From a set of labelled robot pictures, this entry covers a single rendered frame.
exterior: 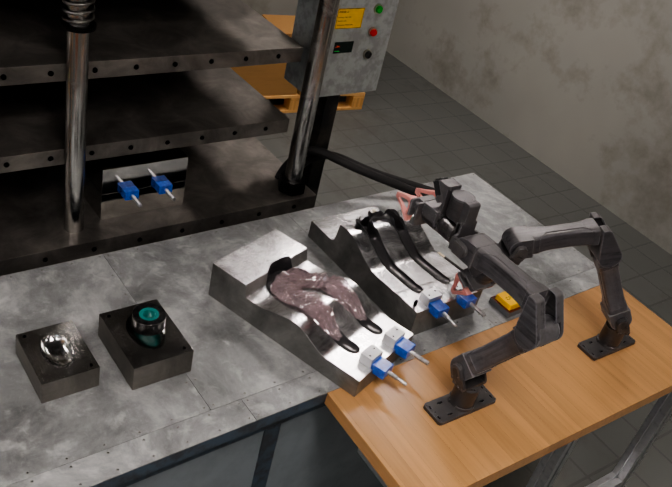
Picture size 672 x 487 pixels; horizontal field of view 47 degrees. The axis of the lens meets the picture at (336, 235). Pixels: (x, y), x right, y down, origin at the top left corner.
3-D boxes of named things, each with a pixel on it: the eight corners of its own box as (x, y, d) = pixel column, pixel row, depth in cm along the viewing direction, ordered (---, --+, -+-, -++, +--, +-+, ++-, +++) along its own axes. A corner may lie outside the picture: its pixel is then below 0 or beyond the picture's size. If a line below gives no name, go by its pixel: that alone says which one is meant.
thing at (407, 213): (393, 183, 194) (416, 202, 188) (414, 179, 198) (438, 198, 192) (387, 206, 198) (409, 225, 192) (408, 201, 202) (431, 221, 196)
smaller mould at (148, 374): (191, 371, 186) (194, 350, 183) (132, 390, 178) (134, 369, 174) (154, 319, 198) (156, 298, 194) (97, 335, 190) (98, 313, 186)
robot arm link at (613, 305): (612, 332, 222) (595, 251, 203) (602, 317, 228) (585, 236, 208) (633, 325, 222) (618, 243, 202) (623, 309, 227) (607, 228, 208)
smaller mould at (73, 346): (99, 385, 177) (100, 366, 174) (41, 404, 169) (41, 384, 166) (71, 338, 187) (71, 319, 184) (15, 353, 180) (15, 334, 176)
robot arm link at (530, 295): (455, 232, 180) (550, 313, 161) (482, 226, 185) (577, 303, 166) (441, 274, 187) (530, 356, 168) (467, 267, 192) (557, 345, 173)
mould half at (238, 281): (408, 348, 210) (419, 318, 204) (354, 397, 191) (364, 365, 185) (270, 258, 230) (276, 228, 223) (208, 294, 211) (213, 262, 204)
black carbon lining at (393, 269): (452, 287, 225) (461, 262, 220) (411, 301, 216) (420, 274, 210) (379, 222, 246) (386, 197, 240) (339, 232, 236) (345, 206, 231)
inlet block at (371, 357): (408, 387, 193) (414, 371, 190) (398, 397, 190) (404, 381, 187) (366, 358, 199) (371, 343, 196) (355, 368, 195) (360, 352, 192)
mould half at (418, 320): (473, 313, 229) (487, 277, 221) (408, 337, 213) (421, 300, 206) (371, 220, 258) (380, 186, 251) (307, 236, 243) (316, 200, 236)
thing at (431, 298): (460, 331, 210) (466, 316, 207) (447, 336, 207) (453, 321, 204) (429, 301, 218) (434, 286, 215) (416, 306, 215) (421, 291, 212)
